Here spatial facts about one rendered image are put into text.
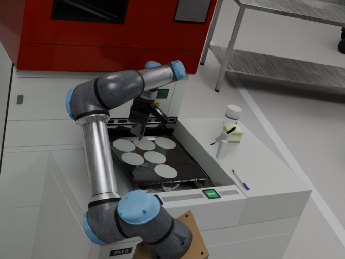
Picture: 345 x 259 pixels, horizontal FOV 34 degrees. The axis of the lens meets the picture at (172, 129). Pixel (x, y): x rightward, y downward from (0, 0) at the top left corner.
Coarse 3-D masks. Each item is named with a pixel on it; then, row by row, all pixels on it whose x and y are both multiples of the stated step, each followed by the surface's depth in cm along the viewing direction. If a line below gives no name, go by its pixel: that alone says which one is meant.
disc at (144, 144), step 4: (136, 140) 257; (140, 140) 258; (144, 140) 259; (148, 140) 260; (136, 144) 254; (140, 144) 255; (144, 144) 256; (148, 144) 257; (152, 144) 258; (140, 148) 252; (144, 148) 253; (148, 148) 254; (152, 148) 255
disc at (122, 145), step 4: (116, 140) 253; (120, 140) 254; (124, 140) 255; (116, 144) 250; (120, 144) 251; (124, 144) 252; (128, 144) 252; (132, 144) 253; (116, 148) 247; (120, 148) 248; (124, 148) 249; (128, 148) 250; (132, 148) 250
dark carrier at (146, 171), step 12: (156, 144) 259; (120, 156) 242; (168, 156) 252; (180, 156) 255; (132, 168) 237; (144, 168) 239; (180, 168) 246; (192, 168) 248; (144, 180) 231; (156, 180) 233; (168, 180) 235
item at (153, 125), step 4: (108, 124) 255; (112, 124) 256; (116, 124) 257; (120, 124) 258; (124, 124) 259; (128, 124) 260; (132, 124) 261; (148, 124) 265; (152, 124) 266; (156, 124) 266; (160, 124) 268; (168, 124) 270; (172, 124) 271; (108, 128) 255; (112, 128) 256; (116, 128) 257; (120, 128) 258; (124, 128) 259; (128, 128) 260; (148, 128) 266; (152, 128) 267; (156, 128) 268; (160, 128) 269; (164, 128) 270; (168, 128) 271; (172, 128) 273; (172, 132) 274; (132, 136) 266; (136, 136) 266
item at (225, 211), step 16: (160, 192) 215; (176, 192) 218; (192, 192) 221; (224, 192) 227; (240, 192) 229; (176, 208) 210; (192, 208) 214; (208, 208) 219; (224, 208) 223; (240, 208) 228; (208, 224) 224; (224, 224) 229; (128, 240) 207
